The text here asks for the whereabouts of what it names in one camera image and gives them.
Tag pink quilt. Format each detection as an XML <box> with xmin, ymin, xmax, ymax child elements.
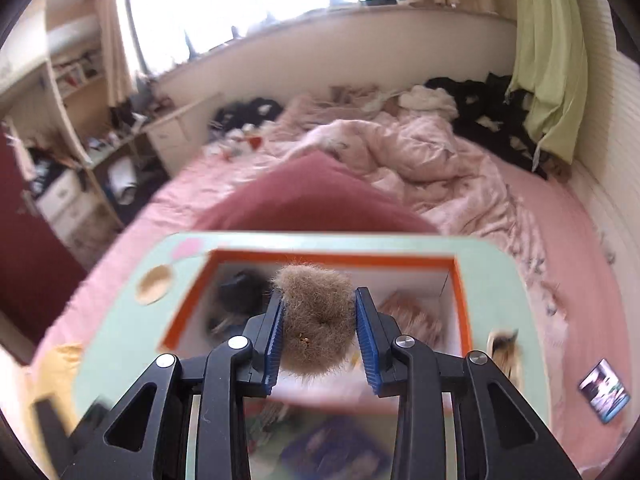
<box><xmin>270</xmin><ymin>85</ymin><xmax>508</xmax><ymax>261</ymax></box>

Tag crumpled wrappers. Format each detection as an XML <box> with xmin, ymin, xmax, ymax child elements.
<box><xmin>487</xmin><ymin>329</ymin><xmax>523</xmax><ymax>392</ymax></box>

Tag black glossy pouch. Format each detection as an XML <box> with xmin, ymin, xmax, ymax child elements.
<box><xmin>214</xmin><ymin>270</ymin><xmax>273</xmax><ymax>312</ymax></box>

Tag white crumpled cloth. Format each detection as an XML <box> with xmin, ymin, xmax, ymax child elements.
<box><xmin>397</xmin><ymin>85</ymin><xmax>458</xmax><ymax>121</ymax></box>

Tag white rolled mat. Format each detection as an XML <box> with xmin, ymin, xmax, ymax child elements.
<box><xmin>107</xmin><ymin>160</ymin><xmax>138</xmax><ymax>206</ymax></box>

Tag small black clothes heap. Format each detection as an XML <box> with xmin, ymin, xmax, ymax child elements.
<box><xmin>212</xmin><ymin>97</ymin><xmax>283</xmax><ymax>133</ymax></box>

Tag window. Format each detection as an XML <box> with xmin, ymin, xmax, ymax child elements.
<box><xmin>115</xmin><ymin>0</ymin><xmax>426</xmax><ymax>76</ymax></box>

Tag green curtain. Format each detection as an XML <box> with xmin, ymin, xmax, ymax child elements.
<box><xmin>505</xmin><ymin>0</ymin><xmax>591</xmax><ymax>166</ymax></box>

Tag dark red door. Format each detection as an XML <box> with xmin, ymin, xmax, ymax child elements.
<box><xmin>0</xmin><ymin>130</ymin><xmax>86</xmax><ymax>346</ymax></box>

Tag pile of black clothes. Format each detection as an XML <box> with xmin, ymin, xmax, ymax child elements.
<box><xmin>425</xmin><ymin>72</ymin><xmax>551</xmax><ymax>181</ymax></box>

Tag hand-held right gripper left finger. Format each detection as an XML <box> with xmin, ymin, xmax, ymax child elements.
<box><xmin>60</xmin><ymin>287</ymin><xmax>286</xmax><ymax>480</ymax></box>

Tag orange cardboard box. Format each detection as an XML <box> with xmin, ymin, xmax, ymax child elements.
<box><xmin>159</xmin><ymin>247</ymin><xmax>473</xmax><ymax>417</ymax></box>

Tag green cartoon lap desk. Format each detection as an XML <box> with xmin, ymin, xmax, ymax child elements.
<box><xmin>30</xmin><ymin>230</ymin><xmax>551</xmax><ymax>480</ymax></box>

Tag brown fur ball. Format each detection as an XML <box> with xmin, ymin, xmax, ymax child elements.
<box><xmin>270</xmin><ymin>264</ymin><xmax>357</xmax><ymax>375</ymax></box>

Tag beige curtain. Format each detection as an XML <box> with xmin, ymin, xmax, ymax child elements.
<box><xmin>95</xmin><ymin>0</ymin><xmax>151</xmax><ymax>111</ymax></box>

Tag orange white packet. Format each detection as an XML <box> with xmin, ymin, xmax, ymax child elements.
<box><xmin>220</xmin><ymin>132</ymin><xmax>264</xmax><ymax>159</ymax></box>

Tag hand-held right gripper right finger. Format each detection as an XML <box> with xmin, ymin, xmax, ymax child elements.
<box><xmin>354</xmin><ymin>287</ymin><xmax>583</xmax><ymax>480</ymax></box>

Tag white drawer cabinet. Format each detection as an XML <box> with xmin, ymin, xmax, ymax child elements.
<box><xmin>145</xmin><ymin>92</ymin><xmax>223</xmax><ymax>176</ymax></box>

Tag wall shelf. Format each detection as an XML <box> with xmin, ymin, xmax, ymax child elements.
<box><xmin>45</xmin><ymin>15</ymin><xmax>108</xmax><ymax>106</ymax></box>

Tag bubble wrap bundle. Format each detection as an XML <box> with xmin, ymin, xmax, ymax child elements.
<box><xmin>379</xmin><ymin>292</ymin><xmax>443</xmax><ymax>343</ymax></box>

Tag dark red pillow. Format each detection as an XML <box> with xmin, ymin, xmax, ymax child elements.
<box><xmin>192</xmin><ymin>152</ymin><xmax>441</xmax><ymax>235</ymax></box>

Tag smartphone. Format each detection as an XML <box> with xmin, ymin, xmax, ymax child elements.
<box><xmin>579</xmin><ymin>358</ymin><xmax>631</xmax><ymax>425</ymax></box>

